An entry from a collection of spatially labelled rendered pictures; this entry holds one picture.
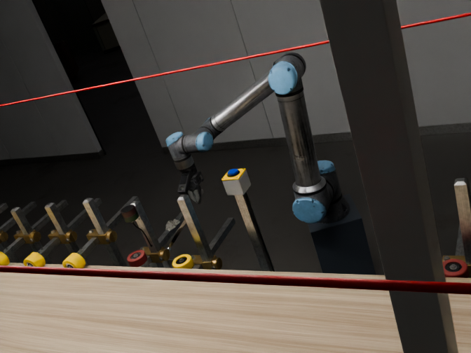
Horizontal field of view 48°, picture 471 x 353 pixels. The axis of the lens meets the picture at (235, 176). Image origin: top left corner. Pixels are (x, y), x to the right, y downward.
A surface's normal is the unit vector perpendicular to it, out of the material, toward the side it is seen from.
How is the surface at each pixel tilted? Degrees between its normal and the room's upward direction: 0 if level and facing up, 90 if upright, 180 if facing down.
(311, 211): 95
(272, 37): 90
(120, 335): 0
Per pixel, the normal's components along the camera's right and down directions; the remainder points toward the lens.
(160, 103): -0.44, 0.52
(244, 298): -0.30, -0.85
